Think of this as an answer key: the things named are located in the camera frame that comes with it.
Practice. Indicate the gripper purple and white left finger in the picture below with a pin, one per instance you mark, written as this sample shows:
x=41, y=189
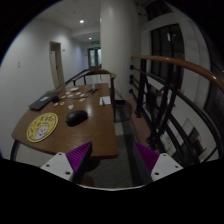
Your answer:
x=69, y=165

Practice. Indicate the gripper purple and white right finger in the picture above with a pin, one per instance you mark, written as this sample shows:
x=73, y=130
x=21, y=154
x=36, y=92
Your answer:
x=152, y=166

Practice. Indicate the round yellow mouse pad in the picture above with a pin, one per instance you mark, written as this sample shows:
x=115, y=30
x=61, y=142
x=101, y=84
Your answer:
x=42, y=127

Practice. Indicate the black computer mouse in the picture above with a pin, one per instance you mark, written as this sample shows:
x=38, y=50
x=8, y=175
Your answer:
x=76, y=117

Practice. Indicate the small white item near mouse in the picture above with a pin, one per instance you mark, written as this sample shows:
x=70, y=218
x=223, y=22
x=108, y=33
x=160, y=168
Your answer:
x=70, y=107

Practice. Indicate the wooden table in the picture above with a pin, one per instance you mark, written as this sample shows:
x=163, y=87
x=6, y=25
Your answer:
x=97, y=129

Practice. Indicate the wooden-top metal railing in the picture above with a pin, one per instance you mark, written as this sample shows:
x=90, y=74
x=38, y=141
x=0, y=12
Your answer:
x=183, y=104

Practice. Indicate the dark closed laptop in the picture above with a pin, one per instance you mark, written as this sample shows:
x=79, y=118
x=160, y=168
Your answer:
x=43, y=100

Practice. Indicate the white notepad with pen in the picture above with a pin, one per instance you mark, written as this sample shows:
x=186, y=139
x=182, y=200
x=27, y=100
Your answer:
x=105, y=100

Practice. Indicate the white paper piece far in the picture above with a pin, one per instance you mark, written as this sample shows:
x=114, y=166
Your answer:
x=74, y=89

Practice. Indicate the black glasses on table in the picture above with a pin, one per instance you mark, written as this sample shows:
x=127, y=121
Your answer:
x=92, y=91

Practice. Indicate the side doorway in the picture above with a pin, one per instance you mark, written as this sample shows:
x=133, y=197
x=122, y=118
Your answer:
x=56, y=64

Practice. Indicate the double door at corridor end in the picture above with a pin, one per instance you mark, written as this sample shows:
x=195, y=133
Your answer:
x=94, y=58

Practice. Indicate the green exit sign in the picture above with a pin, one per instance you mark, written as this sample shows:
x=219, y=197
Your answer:
x=95, y=42

